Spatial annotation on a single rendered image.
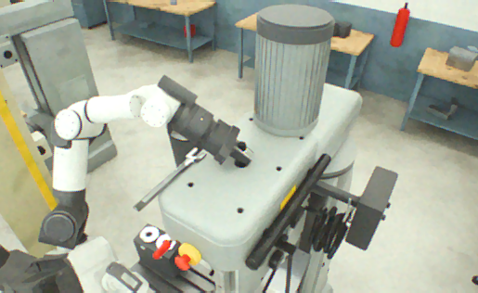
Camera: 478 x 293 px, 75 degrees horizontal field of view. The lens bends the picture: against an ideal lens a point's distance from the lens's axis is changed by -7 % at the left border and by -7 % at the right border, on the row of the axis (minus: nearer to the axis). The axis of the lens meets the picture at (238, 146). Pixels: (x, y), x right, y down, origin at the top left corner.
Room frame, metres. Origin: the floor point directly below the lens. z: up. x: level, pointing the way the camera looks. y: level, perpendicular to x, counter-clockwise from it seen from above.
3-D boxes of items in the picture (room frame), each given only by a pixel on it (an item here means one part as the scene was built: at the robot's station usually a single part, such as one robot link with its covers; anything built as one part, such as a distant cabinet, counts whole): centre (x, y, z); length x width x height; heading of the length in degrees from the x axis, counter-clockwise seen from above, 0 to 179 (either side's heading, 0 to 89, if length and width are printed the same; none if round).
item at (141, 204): (0.58, 0.17, 1.89); 0.24 x 0.04 x 0.01; 148
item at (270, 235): (0.59, -0.15, 1.79); 0.45 x 0.04 x 0.04; 146
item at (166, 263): (0.93, 0.39, 1.04); 0.22 x 0.12 x 0.20; 63
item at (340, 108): (1.06, -0.28, 1.66); 0.80 x 0.23 x 0.20; 146
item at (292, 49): (0.85, -0.15, 2.05); 0.20 x 0.20 x 0.32
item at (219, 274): (0.55, 0.05, 1.45); 0.04 x 0.04 x 0.21; 56
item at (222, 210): (0.65, -0.02, 1.81); 0.47 x 0.26 x 0.16; 146
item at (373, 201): (0.71, -0.45, 1.62); 0.20 x 0.09 x 0.21; 146
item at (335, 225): (0.76, -0.32, 1.45); 0.18 x 0.16 x 0.21; 146
